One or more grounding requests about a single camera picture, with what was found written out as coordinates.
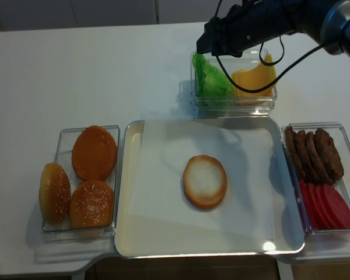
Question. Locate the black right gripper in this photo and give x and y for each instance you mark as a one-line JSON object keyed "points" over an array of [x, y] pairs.
{"points": [[245, 26]]}

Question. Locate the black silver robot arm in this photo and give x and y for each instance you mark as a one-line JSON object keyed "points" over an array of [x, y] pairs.
{"points": [[326, 22]]}

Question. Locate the clear lettuce cheese container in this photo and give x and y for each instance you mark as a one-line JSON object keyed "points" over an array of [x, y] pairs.
{"points": [[240, 105]]}

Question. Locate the green lettuce pile in container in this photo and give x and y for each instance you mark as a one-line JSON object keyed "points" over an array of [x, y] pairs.
{"points": [[213, 87]]}

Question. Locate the yellow cheese slices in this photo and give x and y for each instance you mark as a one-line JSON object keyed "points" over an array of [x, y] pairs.
{"points": [[255, 78]]}

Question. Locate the brown meat patty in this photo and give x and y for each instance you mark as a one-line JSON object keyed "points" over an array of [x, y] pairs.
{"points": [[300, 144], [316, 161], [328, 154], [289, 133]]}

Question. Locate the toasted bottom bun half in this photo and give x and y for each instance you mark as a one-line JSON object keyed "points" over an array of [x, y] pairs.
{"points": [[204, 181]]}

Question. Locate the silver metal tray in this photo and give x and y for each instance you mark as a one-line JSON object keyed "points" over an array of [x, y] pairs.
{"points": [[143, 237]]}

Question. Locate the clear patty tomato container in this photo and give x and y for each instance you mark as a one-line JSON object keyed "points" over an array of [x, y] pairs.
{"points": [[296, 224]]}

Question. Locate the white parchment paper sheet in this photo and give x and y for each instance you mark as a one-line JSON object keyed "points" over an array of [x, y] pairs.
{"points": [[242, 146]]}

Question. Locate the plain brown bun top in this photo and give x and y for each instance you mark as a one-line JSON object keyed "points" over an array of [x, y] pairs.
{"points": [[94, 154]]}

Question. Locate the red tomato slices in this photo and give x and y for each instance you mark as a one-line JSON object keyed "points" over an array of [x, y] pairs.
{"points": [[325, 207]]}

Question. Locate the sesame bun front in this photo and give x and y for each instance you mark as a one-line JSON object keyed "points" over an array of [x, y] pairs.
{"points": [[91, 205]]}

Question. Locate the sesame bun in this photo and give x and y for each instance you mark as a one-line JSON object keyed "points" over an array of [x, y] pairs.
{"points": [[54, 194], [91, 205]]}

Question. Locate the clear bun container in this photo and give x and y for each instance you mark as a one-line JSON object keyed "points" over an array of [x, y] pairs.
{"points": [[64, 232]]}

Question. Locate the sesame bun left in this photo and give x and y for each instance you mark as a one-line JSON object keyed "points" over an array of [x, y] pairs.
{"points": [[54, 194]]}

